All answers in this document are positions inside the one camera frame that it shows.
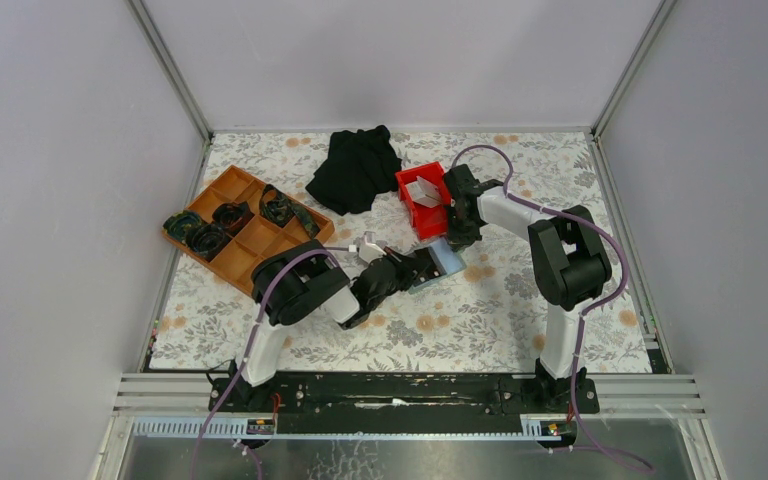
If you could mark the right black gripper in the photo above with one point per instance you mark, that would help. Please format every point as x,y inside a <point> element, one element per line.
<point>458,241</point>

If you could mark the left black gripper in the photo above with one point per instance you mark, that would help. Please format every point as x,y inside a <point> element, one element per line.
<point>406,274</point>

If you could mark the grey-green card holder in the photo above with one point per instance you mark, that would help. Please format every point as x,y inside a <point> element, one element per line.
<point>444,260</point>

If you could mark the red plastic bin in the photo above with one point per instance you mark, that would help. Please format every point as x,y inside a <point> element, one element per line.
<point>427,223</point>

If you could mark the credit cards stack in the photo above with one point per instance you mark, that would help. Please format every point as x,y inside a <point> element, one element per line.
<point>424,193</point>

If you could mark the wooden divided organizer tray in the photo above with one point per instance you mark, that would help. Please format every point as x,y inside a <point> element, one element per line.
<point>232,202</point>

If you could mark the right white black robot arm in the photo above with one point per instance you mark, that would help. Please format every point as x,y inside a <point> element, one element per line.
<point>569,262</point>

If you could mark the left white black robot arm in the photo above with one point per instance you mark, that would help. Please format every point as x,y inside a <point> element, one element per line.
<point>307,280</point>

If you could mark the floral table mat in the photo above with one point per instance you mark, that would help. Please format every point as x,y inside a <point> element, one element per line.
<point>487,317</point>

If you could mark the black cloth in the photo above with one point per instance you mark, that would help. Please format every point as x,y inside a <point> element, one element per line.
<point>359,166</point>

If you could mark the rolled dark patterned tie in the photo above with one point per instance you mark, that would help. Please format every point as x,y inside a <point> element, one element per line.
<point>179,225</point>

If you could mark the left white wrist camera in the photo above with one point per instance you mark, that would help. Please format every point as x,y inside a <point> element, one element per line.
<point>367,249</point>

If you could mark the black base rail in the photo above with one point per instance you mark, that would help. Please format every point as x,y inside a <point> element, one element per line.
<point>340,403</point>

